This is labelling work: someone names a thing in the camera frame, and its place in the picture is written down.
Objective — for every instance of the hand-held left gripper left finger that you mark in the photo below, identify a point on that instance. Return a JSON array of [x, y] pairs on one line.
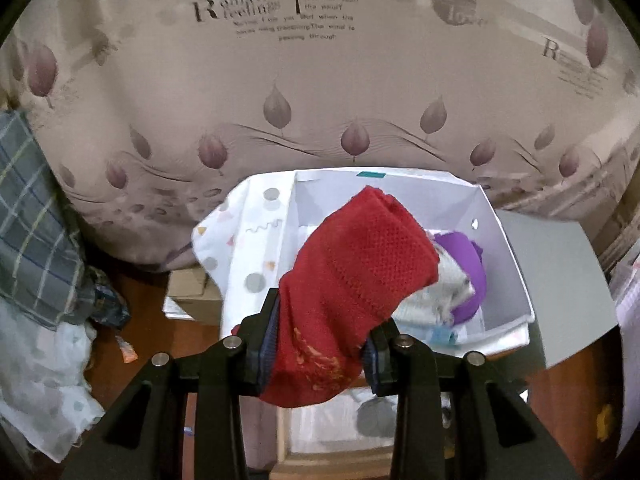
[[267, 345]]

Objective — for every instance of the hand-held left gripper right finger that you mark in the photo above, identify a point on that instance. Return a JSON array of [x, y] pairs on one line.
[[371, 360]]

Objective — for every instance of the red knit underwear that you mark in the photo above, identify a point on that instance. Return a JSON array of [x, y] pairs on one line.
[[350, 270]]

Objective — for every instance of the white cardboard drawer box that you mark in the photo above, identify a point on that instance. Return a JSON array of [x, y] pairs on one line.
[[500, 280]]

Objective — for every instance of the grey patterned underwear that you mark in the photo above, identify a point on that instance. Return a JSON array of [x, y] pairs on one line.
[[445, 285]]

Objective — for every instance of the purple underwear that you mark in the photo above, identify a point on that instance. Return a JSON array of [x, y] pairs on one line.
[[467, 270]]

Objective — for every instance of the small cardboard box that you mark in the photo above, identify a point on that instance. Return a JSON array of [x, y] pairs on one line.
[[192, 287]]

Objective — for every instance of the white cloth with coloured shapes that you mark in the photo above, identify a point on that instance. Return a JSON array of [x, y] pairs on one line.
[[240, 240]]

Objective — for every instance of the orange snack wrapper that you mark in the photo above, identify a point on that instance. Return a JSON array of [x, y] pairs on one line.
[[127, 351]]

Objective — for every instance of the dark printed packet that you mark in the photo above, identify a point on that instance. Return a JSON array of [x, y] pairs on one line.
[[107, 305]]

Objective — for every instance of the white sheer patterned cloth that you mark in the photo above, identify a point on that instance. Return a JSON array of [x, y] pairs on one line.
[[45, 385]]

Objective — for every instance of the small yellow object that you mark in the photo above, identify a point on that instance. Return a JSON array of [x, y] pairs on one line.
[[605, 416]]

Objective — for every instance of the grey plaid cloth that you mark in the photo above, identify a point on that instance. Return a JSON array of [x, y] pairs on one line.
[[35, 220]]

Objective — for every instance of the beige leaf-print curtain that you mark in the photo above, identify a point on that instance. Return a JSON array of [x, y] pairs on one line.
[[350, 85]]

